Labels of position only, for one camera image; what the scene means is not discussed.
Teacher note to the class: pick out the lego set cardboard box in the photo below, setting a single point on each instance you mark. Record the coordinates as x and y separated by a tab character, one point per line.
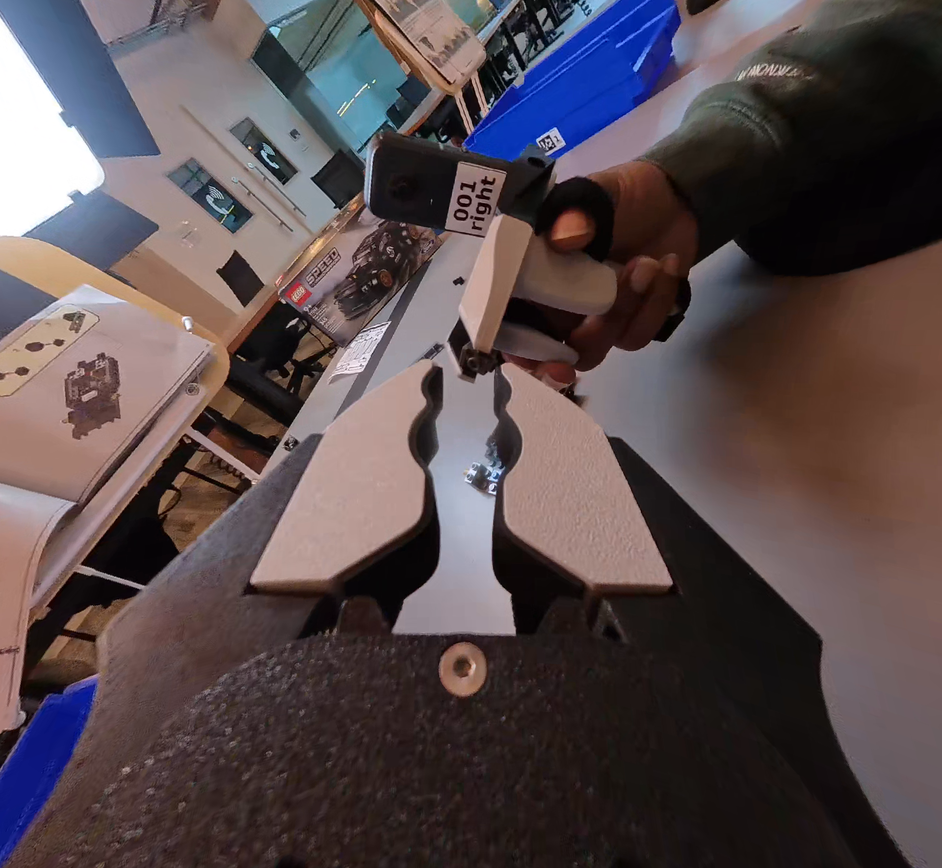
361	279

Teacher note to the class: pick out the white book stand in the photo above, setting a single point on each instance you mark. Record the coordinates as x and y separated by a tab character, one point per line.
30	589

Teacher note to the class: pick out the framed wall picture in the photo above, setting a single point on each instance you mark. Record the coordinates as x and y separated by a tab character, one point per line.
209	196
265	151

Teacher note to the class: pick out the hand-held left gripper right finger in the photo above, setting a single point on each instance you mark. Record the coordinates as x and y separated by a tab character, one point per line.
582	500

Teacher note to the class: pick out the small black lego pin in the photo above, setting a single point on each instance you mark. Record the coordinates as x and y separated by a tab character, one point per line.
471	359

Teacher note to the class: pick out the person's right forearm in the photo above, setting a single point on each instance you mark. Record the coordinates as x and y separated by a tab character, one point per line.
824	103

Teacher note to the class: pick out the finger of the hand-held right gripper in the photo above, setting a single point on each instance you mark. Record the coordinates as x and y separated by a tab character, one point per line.
498	279

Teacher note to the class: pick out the person's right hand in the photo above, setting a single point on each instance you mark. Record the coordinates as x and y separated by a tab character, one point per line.
655	243

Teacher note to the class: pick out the black office chair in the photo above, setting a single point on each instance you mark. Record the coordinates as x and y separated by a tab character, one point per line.
265	346

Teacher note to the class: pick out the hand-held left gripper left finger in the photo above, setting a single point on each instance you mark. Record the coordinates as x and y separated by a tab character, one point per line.
346	500

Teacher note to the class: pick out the small white printed sheet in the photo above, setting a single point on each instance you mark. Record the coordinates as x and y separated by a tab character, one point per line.
361	350

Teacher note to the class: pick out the blue plastic bin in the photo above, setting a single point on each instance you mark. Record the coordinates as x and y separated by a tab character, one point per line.
44	765
589	73

